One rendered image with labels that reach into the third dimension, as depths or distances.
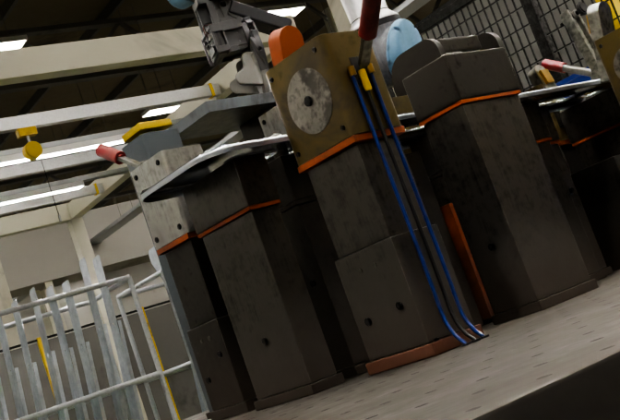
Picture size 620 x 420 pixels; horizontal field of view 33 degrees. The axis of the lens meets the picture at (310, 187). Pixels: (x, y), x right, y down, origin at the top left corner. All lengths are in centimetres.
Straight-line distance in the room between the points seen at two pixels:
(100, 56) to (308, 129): 714
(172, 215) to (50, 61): 673
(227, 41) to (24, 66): 625
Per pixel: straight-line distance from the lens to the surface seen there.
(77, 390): 876
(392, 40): 217
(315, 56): 114
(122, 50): 838
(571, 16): 223
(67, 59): 817
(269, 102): 174
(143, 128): 164
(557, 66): 226
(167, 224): 143
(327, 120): 114
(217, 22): 185
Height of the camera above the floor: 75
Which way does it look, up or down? 8 degrees up
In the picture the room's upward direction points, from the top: 20 degrees counter-clockwise
